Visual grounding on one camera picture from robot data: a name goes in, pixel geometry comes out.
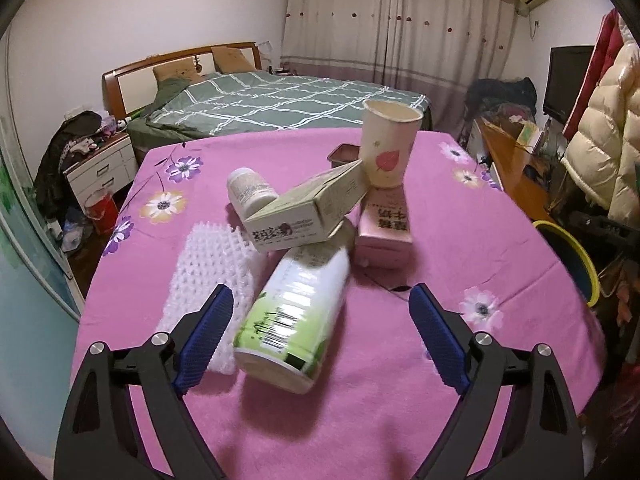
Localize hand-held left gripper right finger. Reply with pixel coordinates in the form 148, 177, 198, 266
408, 283, 586, 480

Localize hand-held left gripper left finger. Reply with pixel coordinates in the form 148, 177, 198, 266
56, 283, 236, 480

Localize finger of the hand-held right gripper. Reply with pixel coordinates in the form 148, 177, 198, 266
570, 210, 640, 246

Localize yellow-rimmed dark bin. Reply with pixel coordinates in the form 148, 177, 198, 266
531, 220, 601, 308

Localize white foam net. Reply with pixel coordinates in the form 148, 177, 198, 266
159, 220, 268, 376

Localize white bottle with green label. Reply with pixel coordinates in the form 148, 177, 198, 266
232, 220, 351, 395

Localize pink carton box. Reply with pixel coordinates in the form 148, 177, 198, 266
354, 182, 414, 271

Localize small white jar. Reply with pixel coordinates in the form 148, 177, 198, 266
226, 167, 279, 217

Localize beige cardboard box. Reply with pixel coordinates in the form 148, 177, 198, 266
243, 159, 369, 254

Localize paper cup with leaf print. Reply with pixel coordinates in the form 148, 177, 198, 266
359, 98, 424, 188

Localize small brown tray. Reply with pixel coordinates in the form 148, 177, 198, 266
327, 143, 362, 168

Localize cream puffer jacket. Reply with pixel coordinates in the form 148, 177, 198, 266
560, 42, 640, 223

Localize wooden desk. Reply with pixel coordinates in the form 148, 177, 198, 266
470, 115, 553, 223

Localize green paper box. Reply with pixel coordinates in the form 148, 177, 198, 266
517, 122, 543, 153

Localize pink floral tablecloth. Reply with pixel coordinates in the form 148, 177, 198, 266
70, 127, 608, 480

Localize black television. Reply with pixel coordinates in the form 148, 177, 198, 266
543, 45, 596, 121

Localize pile of mixed clothes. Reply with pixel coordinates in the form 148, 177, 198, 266
465, 77, 538, 126

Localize red bucket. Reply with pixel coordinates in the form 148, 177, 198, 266
84, 191, 120, 236

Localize crumpled plastic bags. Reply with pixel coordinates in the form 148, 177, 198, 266
59, 207, 96, 253

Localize wardrobe sliding door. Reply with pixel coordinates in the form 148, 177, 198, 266
0, 125, 83, 411

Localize white nightstand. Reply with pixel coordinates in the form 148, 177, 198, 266
64, 132, 138, 206

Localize dark clothes heap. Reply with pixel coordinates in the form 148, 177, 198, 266
34, 111, 103, 216

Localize green checked quilt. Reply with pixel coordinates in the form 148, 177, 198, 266
126, 70, 431, 141

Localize wooden bed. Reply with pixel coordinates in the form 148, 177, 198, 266
101, 41, 432, 153

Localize brown pillow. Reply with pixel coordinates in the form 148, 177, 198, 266
152, 58, 201, 82
211, 46, 255, 73

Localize white and mauve curtain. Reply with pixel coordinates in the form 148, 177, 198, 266
280, 0, 521, 93

